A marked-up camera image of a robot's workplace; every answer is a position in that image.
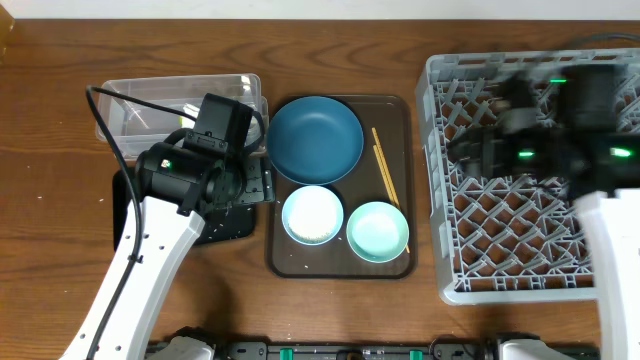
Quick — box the brown serving tray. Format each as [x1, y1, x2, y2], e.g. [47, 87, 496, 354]
[266, 95, 417, 279]

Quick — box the wooden chopstick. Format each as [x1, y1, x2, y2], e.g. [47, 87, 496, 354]
[371, 127, 409, 228]
[373, 145, 398, 208]

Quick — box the wooden chopstick upper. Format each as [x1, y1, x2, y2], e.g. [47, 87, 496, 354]
[371, 127, 409, 228]

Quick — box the light blue bowl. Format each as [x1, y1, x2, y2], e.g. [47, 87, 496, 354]
[281, 186, 344, 246]

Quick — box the grey dishwasher rack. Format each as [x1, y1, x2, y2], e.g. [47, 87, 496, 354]
[416, 48, 639, 305]

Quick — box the dark blue plate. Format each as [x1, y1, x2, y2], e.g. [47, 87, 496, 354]
[266, 96, 365, 185]

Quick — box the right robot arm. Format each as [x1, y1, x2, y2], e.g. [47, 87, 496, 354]
[448, 64, 639, 359]

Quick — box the black waste bin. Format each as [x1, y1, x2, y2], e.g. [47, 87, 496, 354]
[112, 170, 256, 249]

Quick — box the white napkin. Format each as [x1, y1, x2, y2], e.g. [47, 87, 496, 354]
[180, 104, 199, 128]

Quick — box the clear plastic waste bin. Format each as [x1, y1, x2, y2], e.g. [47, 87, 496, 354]
[98, 73, 269, 161]

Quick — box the wooden chopstick lower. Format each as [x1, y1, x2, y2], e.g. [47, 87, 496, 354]
[373, 145, 398, 208]

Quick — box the mint green bowl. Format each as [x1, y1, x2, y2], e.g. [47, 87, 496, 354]
[346, 201, 410, 264]

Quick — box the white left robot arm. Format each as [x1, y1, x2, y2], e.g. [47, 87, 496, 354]
[63, 129, 275, 359]

